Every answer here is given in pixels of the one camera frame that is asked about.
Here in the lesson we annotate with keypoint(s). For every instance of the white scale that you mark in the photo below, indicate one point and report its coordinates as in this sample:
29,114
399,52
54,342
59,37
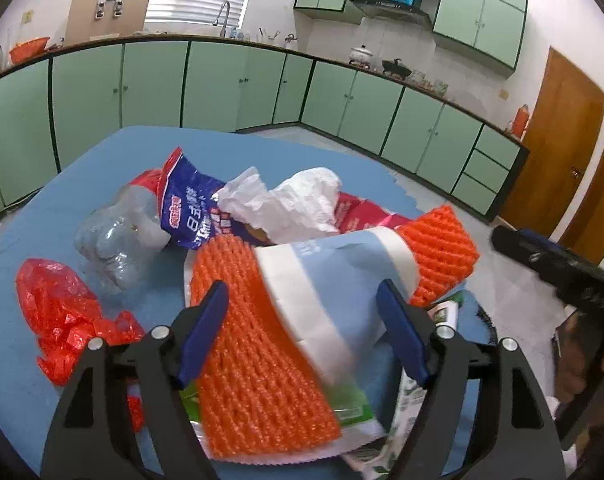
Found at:
111,2

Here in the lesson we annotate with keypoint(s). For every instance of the white green milk carton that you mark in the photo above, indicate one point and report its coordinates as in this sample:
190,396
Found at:
406,425

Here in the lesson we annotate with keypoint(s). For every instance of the metal kitchen faucet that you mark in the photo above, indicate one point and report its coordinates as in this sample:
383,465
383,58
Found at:
225,10

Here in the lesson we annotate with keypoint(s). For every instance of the jars on counter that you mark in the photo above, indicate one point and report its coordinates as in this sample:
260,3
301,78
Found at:
431,84

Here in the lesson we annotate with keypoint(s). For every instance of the white cooking pot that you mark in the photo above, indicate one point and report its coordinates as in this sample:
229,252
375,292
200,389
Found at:
361,55

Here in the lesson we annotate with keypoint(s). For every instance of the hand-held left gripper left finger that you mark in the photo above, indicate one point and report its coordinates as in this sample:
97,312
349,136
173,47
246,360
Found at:
207,330

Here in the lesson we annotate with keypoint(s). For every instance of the range hood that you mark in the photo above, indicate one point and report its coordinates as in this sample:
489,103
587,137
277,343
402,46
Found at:
391,10

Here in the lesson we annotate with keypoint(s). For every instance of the clear crushed plastic bottle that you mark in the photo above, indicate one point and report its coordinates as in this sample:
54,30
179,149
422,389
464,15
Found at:
117,240

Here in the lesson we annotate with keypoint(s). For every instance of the orange plastic basin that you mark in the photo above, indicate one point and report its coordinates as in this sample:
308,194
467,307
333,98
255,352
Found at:
28,51

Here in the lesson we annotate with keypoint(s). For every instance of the person's right hand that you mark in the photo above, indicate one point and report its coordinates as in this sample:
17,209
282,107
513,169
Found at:
574,355

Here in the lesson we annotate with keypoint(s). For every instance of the large orange foam net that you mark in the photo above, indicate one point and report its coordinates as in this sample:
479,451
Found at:
262,360

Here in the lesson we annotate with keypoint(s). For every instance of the red pink snack packet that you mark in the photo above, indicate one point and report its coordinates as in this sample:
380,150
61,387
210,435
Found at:
366,215

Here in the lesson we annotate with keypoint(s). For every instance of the green lower kitchen cabinets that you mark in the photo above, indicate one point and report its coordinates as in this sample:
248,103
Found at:
152,90

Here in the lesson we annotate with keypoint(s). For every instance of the wooden door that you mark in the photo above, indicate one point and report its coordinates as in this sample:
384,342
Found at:
556,150

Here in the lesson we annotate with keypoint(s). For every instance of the black wok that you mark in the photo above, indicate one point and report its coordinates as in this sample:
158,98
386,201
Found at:
395,67

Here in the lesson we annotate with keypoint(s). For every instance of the green upper kitchen cabinets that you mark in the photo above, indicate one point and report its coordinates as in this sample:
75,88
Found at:
481,15

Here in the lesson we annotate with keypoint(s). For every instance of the green white flat packet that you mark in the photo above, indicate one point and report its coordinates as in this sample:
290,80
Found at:
352,415

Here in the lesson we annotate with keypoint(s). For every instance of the blue biscuit bag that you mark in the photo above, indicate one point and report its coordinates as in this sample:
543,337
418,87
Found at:
192,205

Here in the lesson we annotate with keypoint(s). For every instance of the blue foam mat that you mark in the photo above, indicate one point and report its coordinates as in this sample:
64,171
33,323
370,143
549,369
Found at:
107,160

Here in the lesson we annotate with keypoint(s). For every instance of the red plastic bag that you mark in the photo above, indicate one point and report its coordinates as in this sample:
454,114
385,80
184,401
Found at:
57,310

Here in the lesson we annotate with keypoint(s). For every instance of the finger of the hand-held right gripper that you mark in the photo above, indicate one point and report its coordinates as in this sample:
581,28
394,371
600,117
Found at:
511,247

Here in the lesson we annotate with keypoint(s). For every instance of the crumpled white tissue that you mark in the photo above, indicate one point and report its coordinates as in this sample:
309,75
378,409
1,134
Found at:
287,205

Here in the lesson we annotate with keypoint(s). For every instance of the green kitchen cabinets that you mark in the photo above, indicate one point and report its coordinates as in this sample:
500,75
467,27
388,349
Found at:
481,15
152,90

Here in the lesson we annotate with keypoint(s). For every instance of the light blue white paper wrapper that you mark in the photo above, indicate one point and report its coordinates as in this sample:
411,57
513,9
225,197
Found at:
332,300

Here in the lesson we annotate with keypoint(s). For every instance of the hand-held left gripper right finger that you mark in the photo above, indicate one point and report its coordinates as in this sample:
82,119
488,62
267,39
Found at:
401,332

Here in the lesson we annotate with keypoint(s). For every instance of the small orange foam net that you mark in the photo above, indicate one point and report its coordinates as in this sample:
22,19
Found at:
441,250

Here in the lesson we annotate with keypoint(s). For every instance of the utensil holder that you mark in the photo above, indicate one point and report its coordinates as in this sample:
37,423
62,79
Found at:
271,36

